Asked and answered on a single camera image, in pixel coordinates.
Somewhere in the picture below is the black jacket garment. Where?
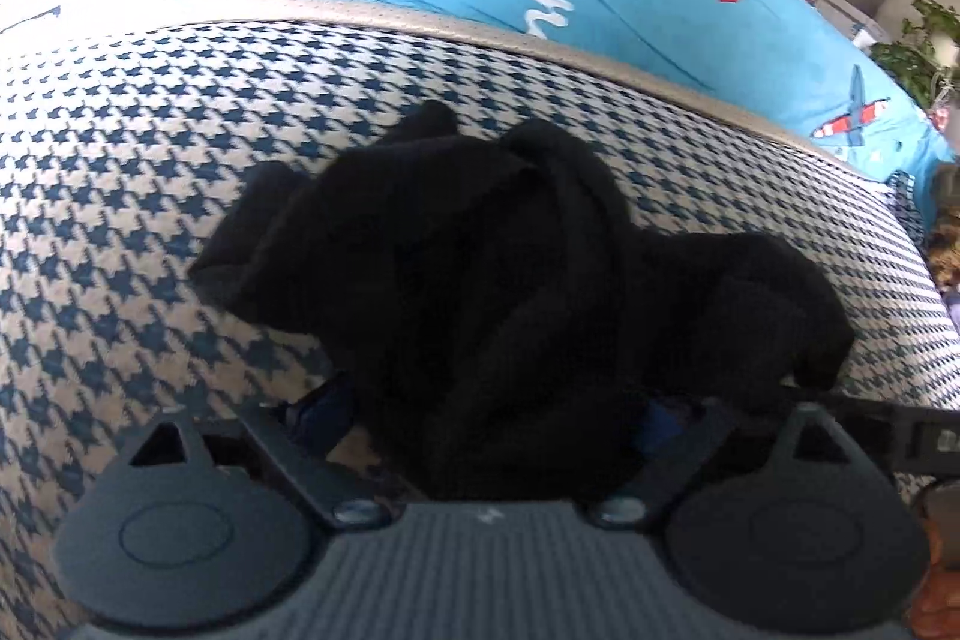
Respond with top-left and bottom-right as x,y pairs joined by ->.
189,101 -> 854,503

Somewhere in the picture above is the green potted plant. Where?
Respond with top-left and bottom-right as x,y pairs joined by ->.
869,0 -> 958,110

